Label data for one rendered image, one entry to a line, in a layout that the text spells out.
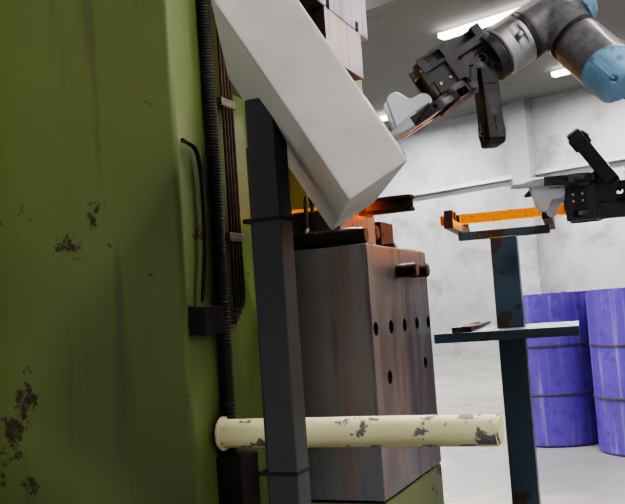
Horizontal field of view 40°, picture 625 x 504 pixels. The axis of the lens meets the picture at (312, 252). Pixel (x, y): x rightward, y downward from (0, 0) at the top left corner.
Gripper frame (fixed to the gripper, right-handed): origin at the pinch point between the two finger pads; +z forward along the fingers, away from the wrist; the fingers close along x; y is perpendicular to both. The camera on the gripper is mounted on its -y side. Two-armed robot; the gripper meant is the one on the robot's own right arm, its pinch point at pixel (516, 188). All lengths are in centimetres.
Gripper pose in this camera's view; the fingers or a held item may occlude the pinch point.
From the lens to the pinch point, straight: 162.3
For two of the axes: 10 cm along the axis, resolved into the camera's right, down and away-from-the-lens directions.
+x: 3.9, 0.4, 9.2
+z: -9.2, 0.9, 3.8
